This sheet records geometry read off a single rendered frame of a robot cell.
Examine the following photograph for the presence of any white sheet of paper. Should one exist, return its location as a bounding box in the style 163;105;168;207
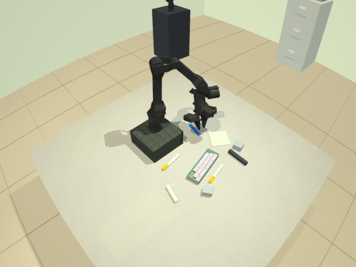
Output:
208;131;230;147

